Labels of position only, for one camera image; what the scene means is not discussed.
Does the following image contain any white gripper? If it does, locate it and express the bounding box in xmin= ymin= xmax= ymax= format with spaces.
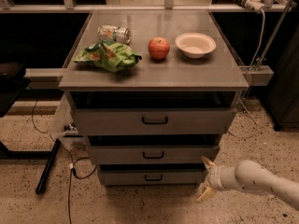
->
xmin=196 ymin=156 xmax=225 ymax=203

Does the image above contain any grey bottom drawer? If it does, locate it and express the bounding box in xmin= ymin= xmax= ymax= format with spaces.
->
xmin=97 ymin=163 xmax=206 ymax=186

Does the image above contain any grey drawer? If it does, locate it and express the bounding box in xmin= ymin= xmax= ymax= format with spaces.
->
xmin=88 ymin=134 xmax=219 ymax=164
xmin=70 ymin=91 xmax=236 ymax=135
xmin=97 ymin=163 xmax=206 ymax=186

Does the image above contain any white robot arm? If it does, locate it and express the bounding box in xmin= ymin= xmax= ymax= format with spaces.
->
xmin=196 ymin=156 xmax=299 ymax=210

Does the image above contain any grey middle drawer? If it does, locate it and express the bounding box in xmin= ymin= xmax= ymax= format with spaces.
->
xmin=88 ymin=134 xmax=219 ymax=164

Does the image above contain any grey drawer cabinet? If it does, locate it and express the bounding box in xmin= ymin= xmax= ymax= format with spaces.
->
xmin=58 ymin=8 xmax=249 ymax=189

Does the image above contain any grey top drawer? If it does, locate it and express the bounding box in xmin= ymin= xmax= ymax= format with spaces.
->
xmin=70 ymin=91 xmax=236 ymax=135

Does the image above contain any dark cabinet at right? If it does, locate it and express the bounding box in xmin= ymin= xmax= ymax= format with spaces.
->
xmin=265 ymin=27 xmax=299 ymax=131

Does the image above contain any white paper bowl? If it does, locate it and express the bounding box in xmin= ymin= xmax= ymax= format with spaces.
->
xmin=176 ymin=33 xmax=217 ymax=59

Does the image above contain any red apple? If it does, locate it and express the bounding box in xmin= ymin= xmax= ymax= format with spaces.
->
xmin=148 ymin=37 xmax=170 ymax=60

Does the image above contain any green chip bag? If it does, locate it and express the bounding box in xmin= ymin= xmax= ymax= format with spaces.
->
xmin=74 ymin=40 xmax=142 ymax=73

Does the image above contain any crushed soda can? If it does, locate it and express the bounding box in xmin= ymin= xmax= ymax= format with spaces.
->
xmin=97 ymin=25 xmax=131 ymax=45

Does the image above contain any grey metal rail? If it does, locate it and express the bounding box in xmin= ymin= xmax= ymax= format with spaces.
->
xmin=240 ymin=65 xmax=274 ymax=87

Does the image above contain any black floor cable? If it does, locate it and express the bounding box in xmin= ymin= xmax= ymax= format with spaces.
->
xmin=30 ymin=97 xmax=97 ymax=224

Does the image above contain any black desk frame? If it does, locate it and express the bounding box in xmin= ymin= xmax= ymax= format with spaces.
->
xmin=0 ymin=62 xmax=61 ymax=195

